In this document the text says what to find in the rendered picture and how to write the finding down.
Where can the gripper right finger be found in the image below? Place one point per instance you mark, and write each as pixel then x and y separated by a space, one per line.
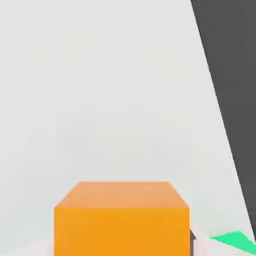
pixel 204 248

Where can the small orange cube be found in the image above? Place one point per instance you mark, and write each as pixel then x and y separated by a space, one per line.
pixel 122 230

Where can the small green cube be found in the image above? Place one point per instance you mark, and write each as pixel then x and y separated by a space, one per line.
pixel 238 239

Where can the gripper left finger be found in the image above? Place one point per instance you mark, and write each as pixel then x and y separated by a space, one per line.
pixel 43 250

